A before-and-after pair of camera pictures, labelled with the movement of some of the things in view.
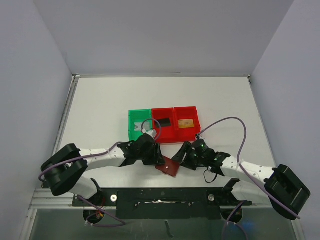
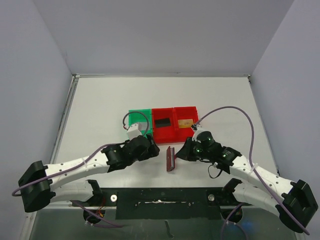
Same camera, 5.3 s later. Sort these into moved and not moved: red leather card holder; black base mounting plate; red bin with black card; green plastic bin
Moved: red leather card holder
Not moved: black base mounting plate; green plastic bin; red bin with black card
